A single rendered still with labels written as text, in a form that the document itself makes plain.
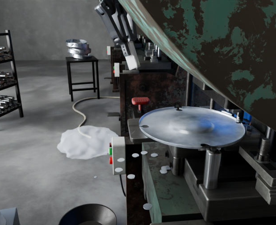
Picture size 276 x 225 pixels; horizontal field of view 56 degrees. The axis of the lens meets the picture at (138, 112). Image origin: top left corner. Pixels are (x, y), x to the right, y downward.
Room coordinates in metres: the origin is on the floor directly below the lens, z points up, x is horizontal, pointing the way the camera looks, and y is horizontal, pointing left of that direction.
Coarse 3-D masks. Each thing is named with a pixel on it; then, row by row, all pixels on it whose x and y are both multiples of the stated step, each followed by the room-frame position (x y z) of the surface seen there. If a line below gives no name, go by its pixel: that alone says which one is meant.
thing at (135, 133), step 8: (128, 120) 0.72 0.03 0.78; (136, 120) 0.72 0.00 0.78; (128, 128) 0.68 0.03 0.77; (136, 128) 0.66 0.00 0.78; (136, 136) 0.61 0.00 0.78; (144, 136) 0.61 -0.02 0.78; (168, 152) 0.69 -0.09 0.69; (176, 152) 0.62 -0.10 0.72; (184, 152) 0.63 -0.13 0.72; (192, 152) 0.63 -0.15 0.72; (200, 152) 0.63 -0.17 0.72; (168, 160) 0.69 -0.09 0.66; (176, 160) 0.62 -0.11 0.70; (176, 168) 0.62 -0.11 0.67
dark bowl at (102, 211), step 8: (72, 208) 1.17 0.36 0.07; (80, 208) 1.19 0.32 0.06; (88, 208) 1.20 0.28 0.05; (96, 208) 1.20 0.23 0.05; (104, 208) 1.19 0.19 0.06; (64, 216) 1.12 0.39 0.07; (72, 216) 1.14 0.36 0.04; (80, 216) 1.16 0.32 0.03; (88, 216) 1.17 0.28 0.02; (96, 216) 1.17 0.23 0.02; (104, 216) 1.16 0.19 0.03; (112, 216) 1.13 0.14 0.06; (64, 224) 1.08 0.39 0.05; (72, 224) 1.11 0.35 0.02; (80, 224) 1.13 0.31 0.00; (88, 224) 1.13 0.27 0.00; (96, 224) 1.13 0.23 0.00; (104, 224) 1.12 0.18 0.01; (112, 224) 1.09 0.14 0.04
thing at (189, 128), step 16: (160, 112) 0.78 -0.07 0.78; (176, 112) 0.78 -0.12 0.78; (192, 112) 0.78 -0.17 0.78; (208, 112) 0.78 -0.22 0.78; (144, 128) 0.65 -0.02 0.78; (160, 128) 0.65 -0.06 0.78; (176, 128) 0.64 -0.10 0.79; (192, 128) 0.64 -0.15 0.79; (208, 128) 0.64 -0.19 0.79; (224, 128) 0.65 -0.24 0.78; (240, 128) 0.65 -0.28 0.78; (176, 144) 0.55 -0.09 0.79; (192, 144) 0.56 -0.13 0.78; (208, 144) 0.56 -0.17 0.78; (224, 144) 0.54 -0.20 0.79
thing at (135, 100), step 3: (132, 99) 1.00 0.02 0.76; (135, 99) 0.99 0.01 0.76; (138, 99) 0.99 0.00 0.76; (141, 99) 0.99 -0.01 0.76; (144, 99) 0.99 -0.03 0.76; (147, 99) 0.99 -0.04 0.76; (132, 102) 0.98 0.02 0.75; (135, 102) 0.96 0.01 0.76; (138, 102) 0.96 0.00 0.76; (141, 102) 0.97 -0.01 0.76; (144, 102) 0.97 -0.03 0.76; (147, 102) 0.97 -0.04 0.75; (141, 105) 0.99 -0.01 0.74; (141, 108) 0.99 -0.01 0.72
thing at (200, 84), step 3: (195, 78) 0.70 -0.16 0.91; (192, 81) 0.72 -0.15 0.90; (195, 81) 0.70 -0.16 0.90; (198, 81) 0.67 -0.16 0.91; (198, 84) 0.67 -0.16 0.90; (201, 84) 0.65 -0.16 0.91; (204, 84) 0.63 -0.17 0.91; (201, 87) 0.64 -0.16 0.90; (204, 87) 0.63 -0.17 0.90; (207, 87) 0.63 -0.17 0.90; (210, 87) 0.63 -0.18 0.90; (213, 90) 0.64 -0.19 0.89
